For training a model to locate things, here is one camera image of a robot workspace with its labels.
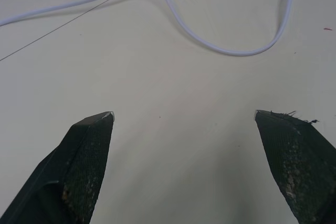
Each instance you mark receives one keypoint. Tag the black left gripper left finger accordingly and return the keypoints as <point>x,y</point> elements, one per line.
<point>81,171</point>

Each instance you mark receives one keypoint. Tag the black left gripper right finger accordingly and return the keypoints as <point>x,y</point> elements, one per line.
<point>299,166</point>

